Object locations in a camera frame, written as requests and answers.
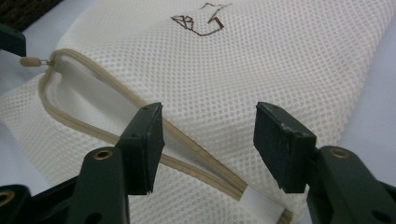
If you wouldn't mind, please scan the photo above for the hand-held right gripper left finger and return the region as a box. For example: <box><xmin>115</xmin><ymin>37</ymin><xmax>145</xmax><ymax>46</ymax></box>
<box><xmin>66</xmin><ymin>102</ymin><xmax>166</xmax><ymax>224</ymax></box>

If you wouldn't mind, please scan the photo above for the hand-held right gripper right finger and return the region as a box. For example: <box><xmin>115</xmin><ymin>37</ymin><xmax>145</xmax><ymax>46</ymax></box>
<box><xmin>252</xmin><ymin>101</ymin><xmax>396</xmax><ymax>224</ymax></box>

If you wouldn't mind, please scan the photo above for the brown wicker basket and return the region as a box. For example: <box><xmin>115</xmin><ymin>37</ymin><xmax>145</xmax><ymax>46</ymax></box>
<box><xmin>0</xmin><ymin>0</ymin><xmax>64</xmax><ymax>32</ymax></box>

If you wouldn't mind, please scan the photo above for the white mesh laundry bag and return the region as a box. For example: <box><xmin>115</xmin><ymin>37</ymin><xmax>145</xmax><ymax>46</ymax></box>
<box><xmin>0</xmin><ymin>0</ymin><xmax>396</xmax><ymax>224</ymax></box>

